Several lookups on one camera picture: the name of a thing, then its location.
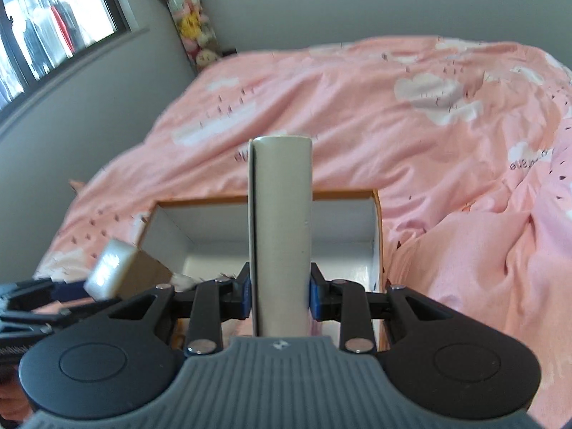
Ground window with dark frame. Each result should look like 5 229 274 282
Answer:
0 0 150 140

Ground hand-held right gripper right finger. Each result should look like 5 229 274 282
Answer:
308 263 452 354

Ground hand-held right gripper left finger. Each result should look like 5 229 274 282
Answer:
109 263 252 356

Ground clear tube of plush toys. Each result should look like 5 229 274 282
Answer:
152 0 224 73

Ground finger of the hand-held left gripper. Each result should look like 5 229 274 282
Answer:
0 278 88 311
0 299 122 334

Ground hanging clothes outside window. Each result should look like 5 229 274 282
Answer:
0 0 92 101

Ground pink cloud print blanket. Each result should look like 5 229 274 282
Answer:
33 35 572 429

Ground orange cardboard box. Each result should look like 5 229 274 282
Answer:
134 189 385 354

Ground small brown cardboard box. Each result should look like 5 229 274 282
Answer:
84 238 174 300

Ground white lidded box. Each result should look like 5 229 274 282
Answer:
247 135 312 338

